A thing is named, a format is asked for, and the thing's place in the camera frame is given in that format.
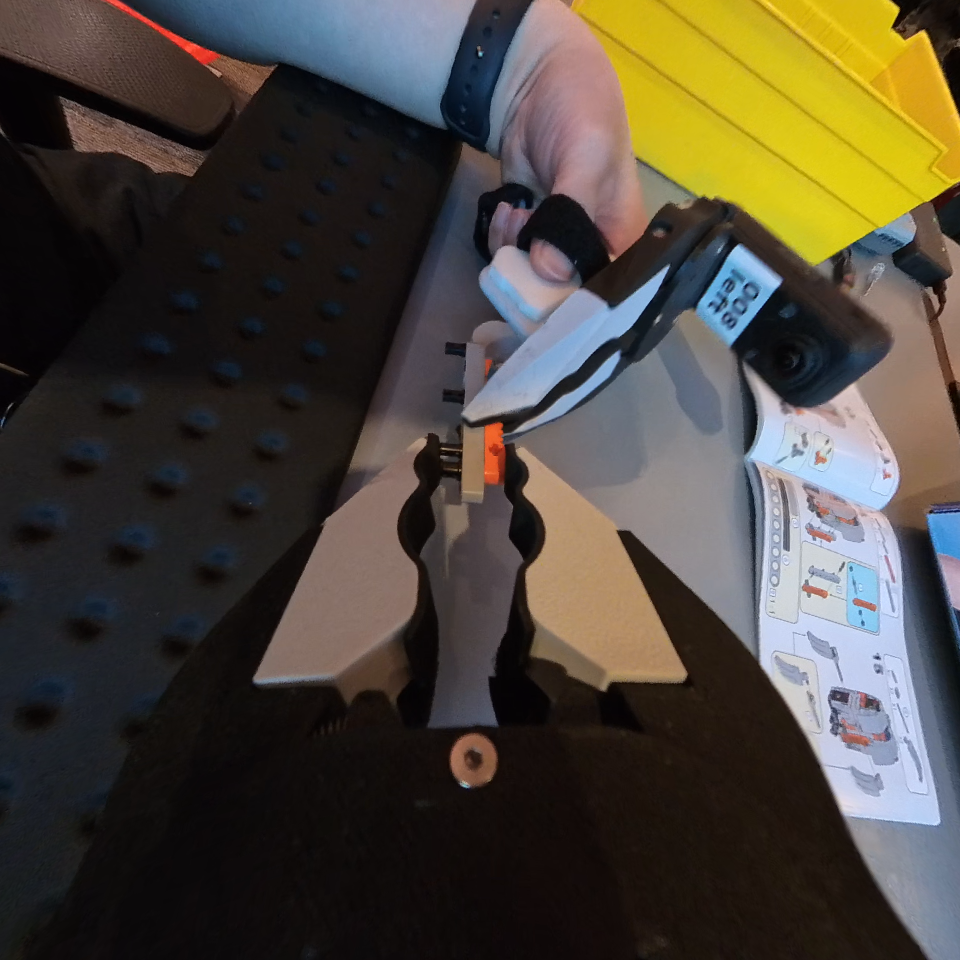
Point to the yellow plastic bin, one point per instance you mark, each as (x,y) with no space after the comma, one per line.
(765,112)

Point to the blue toy box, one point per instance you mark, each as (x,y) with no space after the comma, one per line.
(945,570)

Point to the grey toy battery box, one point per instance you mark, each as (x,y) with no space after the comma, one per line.
(889,236)

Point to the orange floor object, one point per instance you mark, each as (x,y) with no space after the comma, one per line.
(172,34)

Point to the black flat device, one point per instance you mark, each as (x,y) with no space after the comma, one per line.
(926,247)

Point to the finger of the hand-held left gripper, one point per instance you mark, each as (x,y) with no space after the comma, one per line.
(577,394)
(555,352)

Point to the black wristband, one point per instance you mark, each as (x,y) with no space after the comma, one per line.
(480,67)

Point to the person's left hand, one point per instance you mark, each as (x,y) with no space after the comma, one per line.
(570,127)

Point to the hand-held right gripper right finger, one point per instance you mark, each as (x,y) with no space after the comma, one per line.
(592,600)

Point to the grey desk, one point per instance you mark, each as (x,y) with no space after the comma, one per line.
(675,465)

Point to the open instruction booklet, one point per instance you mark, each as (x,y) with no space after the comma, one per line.
(832,600)

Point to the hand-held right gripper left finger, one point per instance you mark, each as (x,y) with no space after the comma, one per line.
(352,600)

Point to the black chair armrest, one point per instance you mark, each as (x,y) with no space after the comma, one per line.
(112,67)

